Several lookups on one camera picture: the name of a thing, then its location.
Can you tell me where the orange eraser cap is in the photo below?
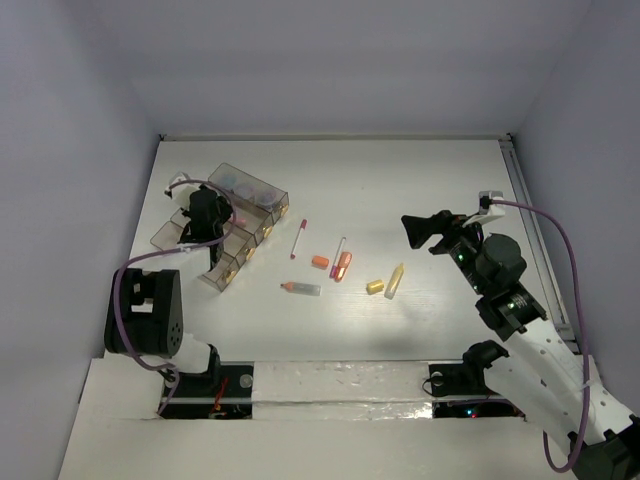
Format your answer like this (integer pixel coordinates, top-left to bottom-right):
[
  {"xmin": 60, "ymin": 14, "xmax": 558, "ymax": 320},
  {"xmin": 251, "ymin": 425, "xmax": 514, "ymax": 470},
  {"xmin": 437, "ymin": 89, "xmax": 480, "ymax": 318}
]
[{"xmin": 311, "ymin": 255, "xmax": 329, "ymax": 269}]

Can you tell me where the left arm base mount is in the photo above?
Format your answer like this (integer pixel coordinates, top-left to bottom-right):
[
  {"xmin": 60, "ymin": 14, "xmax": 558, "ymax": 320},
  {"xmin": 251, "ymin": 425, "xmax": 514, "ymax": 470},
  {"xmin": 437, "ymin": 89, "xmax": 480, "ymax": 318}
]
[{"xmin": 159, "ymin": 345, "xmax": 254, "ymax": 420}]

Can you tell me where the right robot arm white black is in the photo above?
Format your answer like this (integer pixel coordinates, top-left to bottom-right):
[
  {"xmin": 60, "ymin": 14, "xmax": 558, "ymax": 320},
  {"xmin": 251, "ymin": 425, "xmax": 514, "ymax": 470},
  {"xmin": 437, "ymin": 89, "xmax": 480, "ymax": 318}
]
[{"xmin": 401, "ymin": 198, "xmax": 639, "ymax": 479}]

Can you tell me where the clear drawer organizer top compartment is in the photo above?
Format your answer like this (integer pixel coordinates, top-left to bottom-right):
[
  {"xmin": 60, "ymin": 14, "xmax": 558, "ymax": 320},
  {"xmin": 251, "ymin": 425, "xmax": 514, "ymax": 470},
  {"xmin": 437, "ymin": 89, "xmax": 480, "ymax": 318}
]
[{"xmin": 208, "ymin": 163, "xmax": 289, "ymax": 217}]

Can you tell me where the blue glitter jar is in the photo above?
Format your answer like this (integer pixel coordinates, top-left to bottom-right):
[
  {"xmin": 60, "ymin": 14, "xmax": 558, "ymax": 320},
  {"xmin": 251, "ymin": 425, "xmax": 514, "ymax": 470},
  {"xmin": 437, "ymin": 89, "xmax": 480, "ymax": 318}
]
[{"xmin": 217, "ymin": 172, "xmax": 241, "ymax": 191}]

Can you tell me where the yellow highlighter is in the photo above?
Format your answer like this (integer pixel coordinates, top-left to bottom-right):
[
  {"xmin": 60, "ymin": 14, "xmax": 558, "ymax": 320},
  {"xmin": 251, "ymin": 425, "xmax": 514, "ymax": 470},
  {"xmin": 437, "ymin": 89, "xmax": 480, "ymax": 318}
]
[{"xmin": 384, "ymin": 263, "xmax": 405, "ymax": 300}]

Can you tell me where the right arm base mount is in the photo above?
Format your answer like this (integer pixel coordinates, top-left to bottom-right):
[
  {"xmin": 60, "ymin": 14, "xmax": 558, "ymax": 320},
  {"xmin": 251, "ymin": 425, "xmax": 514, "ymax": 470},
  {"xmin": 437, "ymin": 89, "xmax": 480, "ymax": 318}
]
[{"xmin": 421, "ymin": 340, "xmax": 524, "ymax": 419}]

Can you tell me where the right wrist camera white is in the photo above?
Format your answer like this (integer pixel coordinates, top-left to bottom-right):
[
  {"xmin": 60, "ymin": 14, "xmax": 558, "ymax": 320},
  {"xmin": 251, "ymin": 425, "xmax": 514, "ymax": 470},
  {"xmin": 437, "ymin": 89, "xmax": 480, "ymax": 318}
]
[{"xmin": 463, "ymin": 190, "xmax": 505, "ymax": 227}]

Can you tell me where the yellow cap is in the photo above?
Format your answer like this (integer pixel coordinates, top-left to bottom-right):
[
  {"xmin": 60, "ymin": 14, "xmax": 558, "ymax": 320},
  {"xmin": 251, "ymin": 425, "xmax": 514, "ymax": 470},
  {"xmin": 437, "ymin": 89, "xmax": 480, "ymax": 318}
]
[{"xmin": 366, "ymin": 279, "xmax": 385, "ymax": 295}]

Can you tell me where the white pen magenta cap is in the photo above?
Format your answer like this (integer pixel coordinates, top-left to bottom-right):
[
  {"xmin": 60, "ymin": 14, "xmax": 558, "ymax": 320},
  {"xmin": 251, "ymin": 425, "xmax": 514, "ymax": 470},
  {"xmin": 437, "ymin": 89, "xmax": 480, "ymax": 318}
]
[{"xmin": 329, "ymin": 236, "xmax": 346, "ymax": 279}]

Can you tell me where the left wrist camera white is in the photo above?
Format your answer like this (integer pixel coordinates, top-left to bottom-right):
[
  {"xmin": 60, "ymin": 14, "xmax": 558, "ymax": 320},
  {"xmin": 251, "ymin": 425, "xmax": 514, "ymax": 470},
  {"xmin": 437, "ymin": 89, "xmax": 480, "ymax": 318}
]
[{"xmin": 164, "ymin": 172, "xmax": 197, "ymax": 202}]

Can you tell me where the aluminium rail right edge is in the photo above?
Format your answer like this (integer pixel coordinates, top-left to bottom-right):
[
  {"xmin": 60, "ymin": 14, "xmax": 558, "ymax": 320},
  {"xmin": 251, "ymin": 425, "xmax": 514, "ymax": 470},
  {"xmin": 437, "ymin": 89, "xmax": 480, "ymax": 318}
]
[{"xmin": 498, "ymin": 134, "xmax": 581, "ymax": 354}]

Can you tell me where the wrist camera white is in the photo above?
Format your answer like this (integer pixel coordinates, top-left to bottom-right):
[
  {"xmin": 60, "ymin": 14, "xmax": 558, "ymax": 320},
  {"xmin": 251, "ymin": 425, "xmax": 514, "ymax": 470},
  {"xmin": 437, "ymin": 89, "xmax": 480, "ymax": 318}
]
[
  {"xmin": 463, "ymin": 190, "xmax": 505, "ymax": 227},
  {"xmin": 164, "ymin": 172, "xmax": 197, "ymax": 202}
]

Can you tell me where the white pen red cap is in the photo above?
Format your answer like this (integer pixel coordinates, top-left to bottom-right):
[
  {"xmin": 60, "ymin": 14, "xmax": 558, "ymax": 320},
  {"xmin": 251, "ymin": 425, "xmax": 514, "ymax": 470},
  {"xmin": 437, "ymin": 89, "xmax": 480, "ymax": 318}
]
[{"xmin": 289, "ymin": 218, "xmax": 308, "ymax": 260}]

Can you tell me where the clear highlighter orange tip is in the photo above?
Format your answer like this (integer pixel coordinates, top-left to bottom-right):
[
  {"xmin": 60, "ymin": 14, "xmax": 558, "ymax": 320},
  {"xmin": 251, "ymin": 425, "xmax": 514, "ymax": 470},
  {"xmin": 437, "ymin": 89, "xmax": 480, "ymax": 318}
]
[{"xmin": 280, "ymin": 282, "xmax": 321, "ymax": 296}]

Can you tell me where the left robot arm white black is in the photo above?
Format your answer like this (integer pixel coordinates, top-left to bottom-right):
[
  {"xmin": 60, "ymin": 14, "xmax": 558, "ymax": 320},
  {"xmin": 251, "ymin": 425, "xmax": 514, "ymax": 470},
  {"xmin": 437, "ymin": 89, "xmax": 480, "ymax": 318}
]
[{"xmin": 104, "ymin": 179, "xmax": 236, "ymax": 384}]

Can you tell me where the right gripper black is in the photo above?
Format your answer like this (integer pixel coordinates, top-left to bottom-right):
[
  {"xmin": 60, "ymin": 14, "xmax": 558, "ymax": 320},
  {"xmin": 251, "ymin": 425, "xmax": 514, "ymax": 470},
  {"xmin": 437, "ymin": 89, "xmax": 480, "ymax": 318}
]
[{"xmin": 402, "ymin": 209, "xmax": 488, "ymax": 295}]

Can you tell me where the purple glitter jar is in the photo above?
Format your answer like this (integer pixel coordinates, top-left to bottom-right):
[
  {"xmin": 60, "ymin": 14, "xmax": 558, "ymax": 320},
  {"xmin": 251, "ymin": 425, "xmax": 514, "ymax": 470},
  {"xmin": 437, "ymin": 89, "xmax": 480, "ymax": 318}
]
[
  {"xmin": 256, "ymin": 190, "xmax": 278, "ymax": 211},
  {"xmin": 233, "ymin": 182, "xmax": 255, "ymax": 202}
]

